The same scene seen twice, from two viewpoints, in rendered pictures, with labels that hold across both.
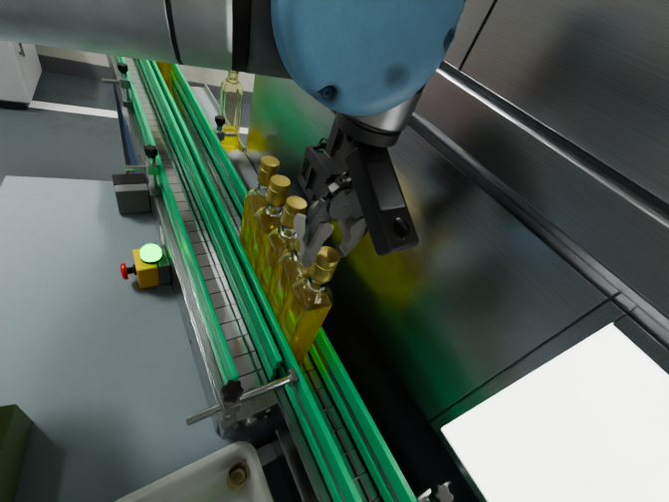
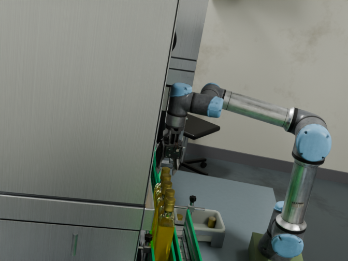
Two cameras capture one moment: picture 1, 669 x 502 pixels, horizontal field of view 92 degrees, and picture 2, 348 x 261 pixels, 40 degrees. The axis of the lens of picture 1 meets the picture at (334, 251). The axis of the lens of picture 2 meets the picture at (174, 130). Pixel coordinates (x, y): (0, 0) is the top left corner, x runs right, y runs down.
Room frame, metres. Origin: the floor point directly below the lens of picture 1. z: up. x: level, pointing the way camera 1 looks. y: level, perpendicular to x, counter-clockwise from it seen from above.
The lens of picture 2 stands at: (1.69, 1.00, 1.95)
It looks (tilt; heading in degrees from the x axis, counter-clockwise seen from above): 21 degrees down; 216
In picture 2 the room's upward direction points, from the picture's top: 10 degrees clockwise
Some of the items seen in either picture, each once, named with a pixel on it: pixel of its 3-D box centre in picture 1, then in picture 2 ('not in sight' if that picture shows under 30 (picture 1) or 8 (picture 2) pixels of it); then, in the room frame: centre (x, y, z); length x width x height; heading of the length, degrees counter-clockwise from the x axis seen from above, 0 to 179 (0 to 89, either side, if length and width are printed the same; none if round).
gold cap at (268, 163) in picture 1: (268, 170); (169, 204); (0.50, 0.17, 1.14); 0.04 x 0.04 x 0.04
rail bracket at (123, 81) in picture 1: (116, 86); not in sight; (0.90, 0.83, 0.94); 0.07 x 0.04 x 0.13; 136
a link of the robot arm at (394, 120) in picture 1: (375, 99); (176, 119); (0.35, 0.02, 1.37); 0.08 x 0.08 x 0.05
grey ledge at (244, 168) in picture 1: (230, 161); not in sight; (0.91, 0.44, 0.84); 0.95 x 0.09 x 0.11; 46
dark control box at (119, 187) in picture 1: (131, 193); not in sight; (0.64, 0.60, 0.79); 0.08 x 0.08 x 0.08; 46
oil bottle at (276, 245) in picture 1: (277, 271); (160, 223); (0.42, 0.09, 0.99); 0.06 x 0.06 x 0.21; 46
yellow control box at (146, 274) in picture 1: (151, 267); not in sight; (0.44, 0.39, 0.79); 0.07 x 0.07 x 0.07; 46
